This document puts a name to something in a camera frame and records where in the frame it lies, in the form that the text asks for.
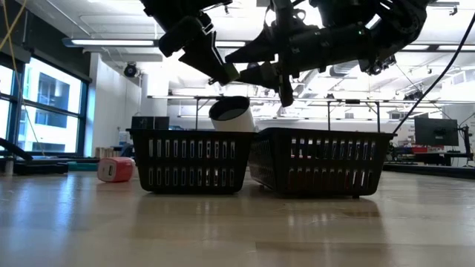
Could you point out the long background workbench frame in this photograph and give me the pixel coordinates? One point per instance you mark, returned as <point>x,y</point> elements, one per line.
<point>329,115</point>

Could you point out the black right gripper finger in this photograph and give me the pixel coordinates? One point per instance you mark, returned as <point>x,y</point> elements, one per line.
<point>263,76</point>
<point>259,52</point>

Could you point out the round black wall camera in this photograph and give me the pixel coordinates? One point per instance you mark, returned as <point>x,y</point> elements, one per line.
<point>130,70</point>

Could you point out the long ceiling light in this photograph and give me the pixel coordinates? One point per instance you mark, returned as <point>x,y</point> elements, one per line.
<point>111,42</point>
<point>445,47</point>

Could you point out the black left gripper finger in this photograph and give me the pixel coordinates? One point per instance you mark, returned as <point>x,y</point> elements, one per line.
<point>204,55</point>

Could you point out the large dark-framed window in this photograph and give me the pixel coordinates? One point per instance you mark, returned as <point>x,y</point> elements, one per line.
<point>52,92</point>

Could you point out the beige background blocks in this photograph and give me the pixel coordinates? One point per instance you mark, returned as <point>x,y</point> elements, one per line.
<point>104,153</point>

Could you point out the black background box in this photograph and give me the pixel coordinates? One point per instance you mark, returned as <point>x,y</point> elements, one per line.
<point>148,122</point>

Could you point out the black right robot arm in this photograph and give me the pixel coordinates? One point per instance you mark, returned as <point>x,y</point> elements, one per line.
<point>393,22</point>

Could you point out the small teal box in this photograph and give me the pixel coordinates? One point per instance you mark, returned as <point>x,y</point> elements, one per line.
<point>83,167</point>

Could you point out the black slotted plastic basket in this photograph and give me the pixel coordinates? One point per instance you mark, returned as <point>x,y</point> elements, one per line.
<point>326,163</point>
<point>193,161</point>

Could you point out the black computer monitor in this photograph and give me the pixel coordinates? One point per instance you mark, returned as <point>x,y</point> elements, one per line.
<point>436,131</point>

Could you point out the green wall charger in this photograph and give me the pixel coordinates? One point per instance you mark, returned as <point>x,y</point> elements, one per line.
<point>231,73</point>

